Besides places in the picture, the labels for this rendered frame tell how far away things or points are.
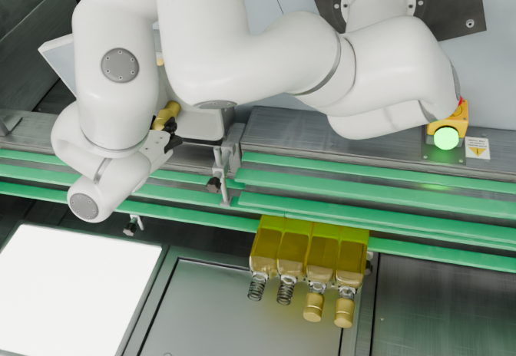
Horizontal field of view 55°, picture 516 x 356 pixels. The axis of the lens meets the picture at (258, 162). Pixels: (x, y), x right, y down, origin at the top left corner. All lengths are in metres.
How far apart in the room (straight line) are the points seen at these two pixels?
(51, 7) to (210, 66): 1.53
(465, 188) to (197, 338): 0.62
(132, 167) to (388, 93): 0.38
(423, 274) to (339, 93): 0.76
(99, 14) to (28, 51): 1.30
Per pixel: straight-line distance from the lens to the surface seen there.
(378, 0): 0.84
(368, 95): 0.56
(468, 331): 1.19
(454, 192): 1.01
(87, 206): 0.81
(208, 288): 1.17
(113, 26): 0.53
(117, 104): 0.51
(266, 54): 0.43
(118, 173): 0.74
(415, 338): 1.16
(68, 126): 0.68
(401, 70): 0.54
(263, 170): 1.01
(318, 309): 0.96
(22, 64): 1.81
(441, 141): 1.01
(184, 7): 0.46
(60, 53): 1.28
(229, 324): 1.12
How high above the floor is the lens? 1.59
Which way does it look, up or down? 42 degrees down
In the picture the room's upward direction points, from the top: 161 degrees counter-clockwise
